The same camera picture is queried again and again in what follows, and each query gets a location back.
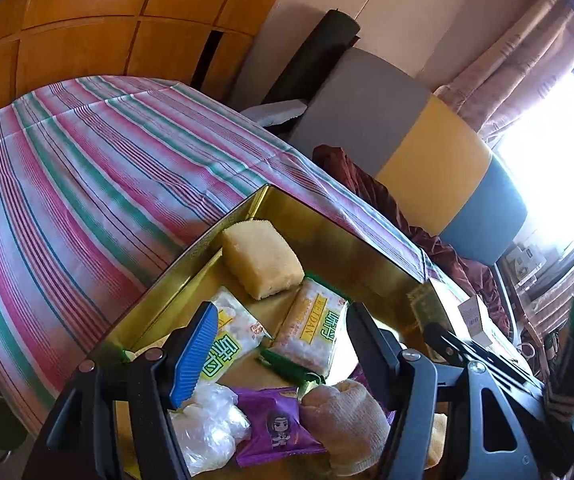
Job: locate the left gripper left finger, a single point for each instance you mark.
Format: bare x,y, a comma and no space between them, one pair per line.
79,440

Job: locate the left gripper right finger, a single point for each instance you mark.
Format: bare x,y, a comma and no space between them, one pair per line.
406,382

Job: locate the yellow sponge block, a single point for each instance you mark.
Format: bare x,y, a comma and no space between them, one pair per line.
260,258
437,441

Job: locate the white tall carton box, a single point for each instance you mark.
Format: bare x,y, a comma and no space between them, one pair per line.
479,325

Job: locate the clear plastic bag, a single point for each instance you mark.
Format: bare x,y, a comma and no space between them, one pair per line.
209,427

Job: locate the white knitted sock roll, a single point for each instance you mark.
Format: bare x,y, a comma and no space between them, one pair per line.
349,423

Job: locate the green cream small box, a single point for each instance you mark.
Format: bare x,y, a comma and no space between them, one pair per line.
426,304

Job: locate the green white snack packet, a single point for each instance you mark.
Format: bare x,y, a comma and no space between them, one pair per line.
238,333
304,347

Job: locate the purple snack packet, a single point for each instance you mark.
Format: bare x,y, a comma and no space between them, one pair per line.
275,428

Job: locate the maroon blanket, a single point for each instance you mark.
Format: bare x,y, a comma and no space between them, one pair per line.
473,277

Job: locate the gold metal tin box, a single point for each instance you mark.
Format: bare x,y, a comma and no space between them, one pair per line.
326,250

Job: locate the striped bed sheet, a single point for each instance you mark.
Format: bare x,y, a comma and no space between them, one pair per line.
104,181

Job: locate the grey yellow blue headboard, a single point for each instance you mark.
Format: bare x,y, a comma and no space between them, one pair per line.
441,174

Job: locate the pink curtain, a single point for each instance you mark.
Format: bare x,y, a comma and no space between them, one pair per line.
516,72

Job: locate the black rolled mat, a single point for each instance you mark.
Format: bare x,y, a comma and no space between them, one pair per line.
310,66

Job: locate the wooden wardrobe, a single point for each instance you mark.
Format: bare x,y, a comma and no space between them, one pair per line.
202,43

